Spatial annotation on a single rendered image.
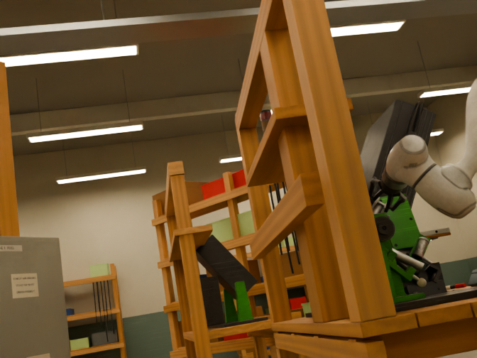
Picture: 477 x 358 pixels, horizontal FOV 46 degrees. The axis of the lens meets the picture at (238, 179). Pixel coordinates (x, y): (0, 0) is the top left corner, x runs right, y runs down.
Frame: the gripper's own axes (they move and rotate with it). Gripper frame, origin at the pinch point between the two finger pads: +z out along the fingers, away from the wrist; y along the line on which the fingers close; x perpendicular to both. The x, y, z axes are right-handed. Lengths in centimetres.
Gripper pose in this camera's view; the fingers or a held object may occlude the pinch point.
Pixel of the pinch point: (379, 207)
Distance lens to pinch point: 209.3
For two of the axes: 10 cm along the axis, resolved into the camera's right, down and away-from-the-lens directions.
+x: -5.8, 7.0, -4.2
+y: -8.1, -5.2, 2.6
